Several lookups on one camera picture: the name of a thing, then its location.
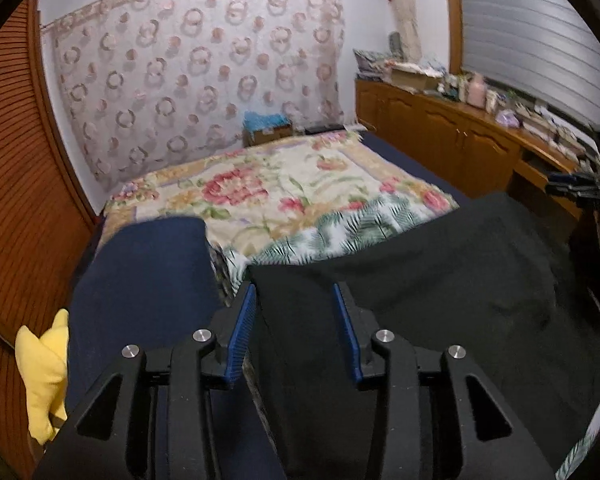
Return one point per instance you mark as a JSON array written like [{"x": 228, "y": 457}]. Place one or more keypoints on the pale purple tissue pack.
[{"x": 507, "y": 119}]

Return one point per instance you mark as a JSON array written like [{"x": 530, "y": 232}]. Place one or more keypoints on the small desk fan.
[{"x": 395, "y": 44}]

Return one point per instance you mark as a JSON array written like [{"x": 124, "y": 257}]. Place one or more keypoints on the navy blue folded garment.
[{"x": 145, "y": 270}]

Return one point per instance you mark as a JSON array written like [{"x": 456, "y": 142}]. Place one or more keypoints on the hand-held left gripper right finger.
[{"x": 350, "y": 340}]

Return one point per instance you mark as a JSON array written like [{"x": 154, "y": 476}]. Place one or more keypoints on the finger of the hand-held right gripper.
[
  {"x": 577, "y": 190},
  {"x": 580, "y": 177}
]

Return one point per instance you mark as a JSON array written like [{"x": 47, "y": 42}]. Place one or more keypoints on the yellow plush toy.
[{"x": 42, "y": 360}]

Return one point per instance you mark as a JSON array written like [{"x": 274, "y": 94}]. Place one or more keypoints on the pink thermos jug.
[{"x": 476, "y": 91}]

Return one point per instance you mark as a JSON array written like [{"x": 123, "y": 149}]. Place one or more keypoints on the beige tied window curtain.
[{"x": 402, "y": 5}]

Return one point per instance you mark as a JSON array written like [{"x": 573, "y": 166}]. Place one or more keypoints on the blue-topped cardboard box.
[{"x": 267, "y": 130}]

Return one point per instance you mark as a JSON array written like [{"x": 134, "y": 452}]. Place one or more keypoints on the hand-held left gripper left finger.
[{"x": 237, "y": 340}]

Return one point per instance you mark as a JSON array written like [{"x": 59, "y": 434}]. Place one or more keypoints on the long wooden cabinet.
[{"x": 450, "y": 135}]

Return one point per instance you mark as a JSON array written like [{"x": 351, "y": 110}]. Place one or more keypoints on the grey window blind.
[{"x": 535, "y": 35}]

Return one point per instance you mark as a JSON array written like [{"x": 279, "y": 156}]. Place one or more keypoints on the black printed t-shirt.
[{"x": 455, "y": 270}]

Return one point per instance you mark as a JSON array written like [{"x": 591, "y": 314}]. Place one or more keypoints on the circle-patterned sheer curtain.
[{"x": 190, "y": 70}]

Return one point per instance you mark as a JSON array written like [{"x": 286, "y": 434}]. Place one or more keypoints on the open cardboard box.
[{"x": 415, "y": 79}]

